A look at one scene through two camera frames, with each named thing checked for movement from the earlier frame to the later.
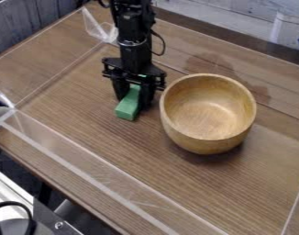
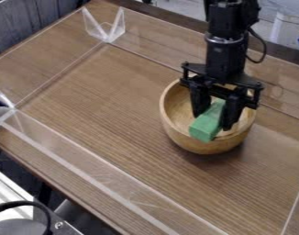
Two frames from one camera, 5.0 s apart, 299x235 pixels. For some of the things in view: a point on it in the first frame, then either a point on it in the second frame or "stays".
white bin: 287,28 stays
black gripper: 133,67 to 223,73
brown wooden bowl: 207,113 stays
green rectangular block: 128,106 to 204,127
